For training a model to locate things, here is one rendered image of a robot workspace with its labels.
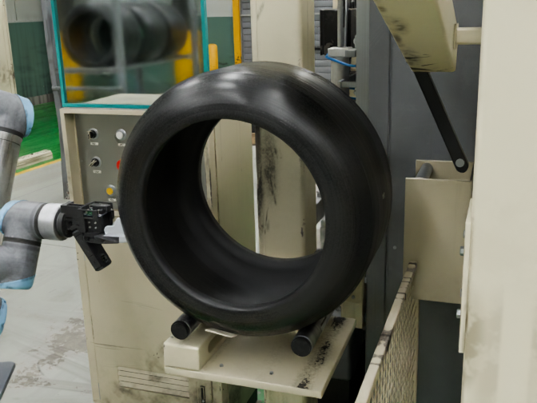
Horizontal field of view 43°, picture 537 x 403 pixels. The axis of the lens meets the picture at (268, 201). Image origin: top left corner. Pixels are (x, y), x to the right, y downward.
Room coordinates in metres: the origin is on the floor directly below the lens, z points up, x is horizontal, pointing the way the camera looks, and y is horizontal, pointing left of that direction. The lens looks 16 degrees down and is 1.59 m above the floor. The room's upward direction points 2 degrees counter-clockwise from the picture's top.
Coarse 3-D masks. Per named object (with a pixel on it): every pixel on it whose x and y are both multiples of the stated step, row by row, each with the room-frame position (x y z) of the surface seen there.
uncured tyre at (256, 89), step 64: (256, 64) 1.46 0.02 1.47; (192, 128) 1.64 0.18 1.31; (320, 128) 1.27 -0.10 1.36; (128, 192) 1.39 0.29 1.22; (192, 192) 1.65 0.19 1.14; (320, 192) 1.25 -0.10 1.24; (384, 192) 1.35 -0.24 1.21; (192, 256) 1.59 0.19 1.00; (256, 256) 1.60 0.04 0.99; (320, 256) 1.25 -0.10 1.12; (256, 320) 1.30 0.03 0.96
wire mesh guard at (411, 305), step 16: (400, 288) 1.35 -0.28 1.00; (400, 304) 1.27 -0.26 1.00; (416, 304) 1.58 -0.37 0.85; (400, 320) 1.33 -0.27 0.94; (416, 320) 1.58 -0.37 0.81; (384, 336) 1.14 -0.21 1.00; (400, 336) 1.31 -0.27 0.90; (416, 336) 1.58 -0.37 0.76; (384, 352) 1.08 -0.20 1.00; (416, 352) 1.58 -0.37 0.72; (368, 368) 1.02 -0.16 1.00; (384, 368) 1.13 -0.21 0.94; (400, 368) 1.33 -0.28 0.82; (416, 368) 1.58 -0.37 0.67; (368, 384) 0.97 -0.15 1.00; (384, 384) 1.13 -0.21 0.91; (400, 384) 1.37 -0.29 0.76; (416, 384) 1.59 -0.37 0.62; (368, 400) 0.94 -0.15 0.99; (400, 400) 1.35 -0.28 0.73
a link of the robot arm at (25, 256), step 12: (12, 240) 1.56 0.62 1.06; (24, 240) 1.56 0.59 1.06; (0, 252) 1.53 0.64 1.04; (12, 252) 1.55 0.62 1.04; (24, 252) 1.55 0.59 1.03; (36, 252) 1.58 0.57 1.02; (0, 264) 1.51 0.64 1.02; (12, 264) 1.53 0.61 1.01; (24, 264) 1.54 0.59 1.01; (36, 264) 1.58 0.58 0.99; (0, 276) 1.51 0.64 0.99; (12, 276) 1.52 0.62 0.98; (24, 276) 1.54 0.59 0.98; (0, 288) 1.52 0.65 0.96; (12, 288) 1.52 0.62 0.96; (24, 288) 1.53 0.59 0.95
